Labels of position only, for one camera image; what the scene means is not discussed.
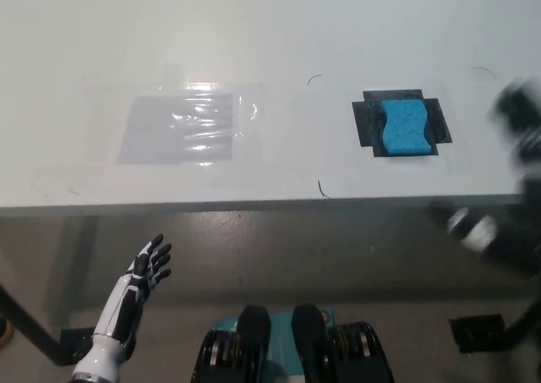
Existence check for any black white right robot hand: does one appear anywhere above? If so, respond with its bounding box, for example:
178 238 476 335
489 77 541 181

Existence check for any black teal robot body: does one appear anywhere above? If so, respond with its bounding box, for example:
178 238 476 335
194 304 395 383

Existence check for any clear plastic sheet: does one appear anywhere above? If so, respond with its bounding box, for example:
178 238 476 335
117 94 235 166

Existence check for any blue soft sponge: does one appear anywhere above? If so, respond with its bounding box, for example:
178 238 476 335
380 99 433 157

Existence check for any black tape mark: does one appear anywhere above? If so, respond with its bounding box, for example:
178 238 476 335
351 89 453 160

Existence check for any black table leg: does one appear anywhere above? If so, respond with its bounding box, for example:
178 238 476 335
0 282 72 366
505 281 541 353

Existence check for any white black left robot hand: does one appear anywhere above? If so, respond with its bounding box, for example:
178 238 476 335
91 233 173 361

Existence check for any clear plastic film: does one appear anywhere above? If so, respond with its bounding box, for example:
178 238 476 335
82 63 265 169

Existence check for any black floor plate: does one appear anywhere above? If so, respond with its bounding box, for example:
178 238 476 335
449 313 510 354
60 326 99 365

